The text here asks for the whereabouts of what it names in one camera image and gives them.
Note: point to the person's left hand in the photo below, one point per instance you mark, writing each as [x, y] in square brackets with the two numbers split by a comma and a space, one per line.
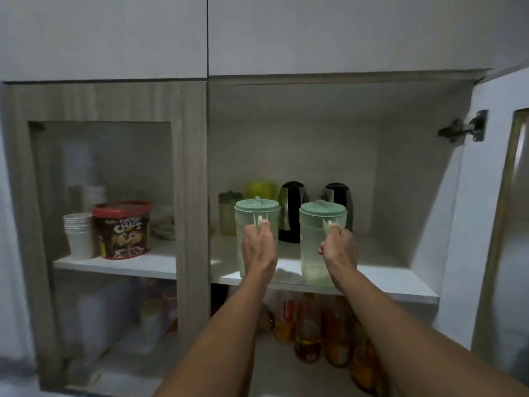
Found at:
[258, 254]

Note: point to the person's right thumb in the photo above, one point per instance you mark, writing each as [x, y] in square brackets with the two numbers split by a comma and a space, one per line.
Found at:
[323, 248]

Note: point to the person's right hand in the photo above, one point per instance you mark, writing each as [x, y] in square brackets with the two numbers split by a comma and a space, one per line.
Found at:
[341, 256]

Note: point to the red-lidded cereal tub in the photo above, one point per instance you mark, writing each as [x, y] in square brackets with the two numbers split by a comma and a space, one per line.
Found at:
[122, 231]

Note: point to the pale bowl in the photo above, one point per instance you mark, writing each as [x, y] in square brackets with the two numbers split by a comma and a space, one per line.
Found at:
[163, 229]

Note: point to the wood-framed glass cabinet door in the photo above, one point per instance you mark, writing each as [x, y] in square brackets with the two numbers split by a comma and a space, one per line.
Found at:
[192, 169]

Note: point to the yellow-green plastic container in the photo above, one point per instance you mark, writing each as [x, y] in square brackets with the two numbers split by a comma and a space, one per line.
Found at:
[260, 190]

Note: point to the stack of white paper cups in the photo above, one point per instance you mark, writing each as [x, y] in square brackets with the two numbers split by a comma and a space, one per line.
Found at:
[78, 235]

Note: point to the person's right forearm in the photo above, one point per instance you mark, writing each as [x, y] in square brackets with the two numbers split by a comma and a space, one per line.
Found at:
[396, 343]

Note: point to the white shelf board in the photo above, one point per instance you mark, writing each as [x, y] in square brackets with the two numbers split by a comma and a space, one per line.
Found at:
[372, 281]

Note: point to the pink plastic container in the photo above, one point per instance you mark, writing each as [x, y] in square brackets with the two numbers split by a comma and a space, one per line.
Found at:
[170, 305]

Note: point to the metal cabinet hinge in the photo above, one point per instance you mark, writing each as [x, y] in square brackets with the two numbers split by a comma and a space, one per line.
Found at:
[465, 127]

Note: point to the clear pitcher with green lid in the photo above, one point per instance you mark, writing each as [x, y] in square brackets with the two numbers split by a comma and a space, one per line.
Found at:
[313, 243]
[248, 217]

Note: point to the white upper cabinet door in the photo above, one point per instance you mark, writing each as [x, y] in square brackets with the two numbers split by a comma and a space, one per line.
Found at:
[103, 37]
[351, 33]

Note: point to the open white cabinet door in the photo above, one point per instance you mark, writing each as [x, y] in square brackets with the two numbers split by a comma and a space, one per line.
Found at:
[463, 243]

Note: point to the translucent plastic storage box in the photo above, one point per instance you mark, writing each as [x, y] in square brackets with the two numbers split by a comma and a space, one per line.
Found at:
[97, 316]

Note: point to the white plastic container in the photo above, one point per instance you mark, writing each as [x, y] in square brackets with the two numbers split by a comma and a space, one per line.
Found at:
[94, 197]

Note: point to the orange liquid bottle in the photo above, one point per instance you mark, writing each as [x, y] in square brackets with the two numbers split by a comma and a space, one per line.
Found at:
[308, 332]
[337, 336]
[363, 361]
[285, 322]

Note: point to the person's left thumb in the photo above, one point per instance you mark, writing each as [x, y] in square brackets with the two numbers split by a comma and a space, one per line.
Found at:
[269, 231]

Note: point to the black steel electric kettle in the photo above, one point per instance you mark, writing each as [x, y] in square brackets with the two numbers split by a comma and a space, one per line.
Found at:
[290, 206]
[338, 195]

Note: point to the person's left forearm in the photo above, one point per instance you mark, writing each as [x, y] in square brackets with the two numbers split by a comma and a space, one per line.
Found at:
[219, 343]

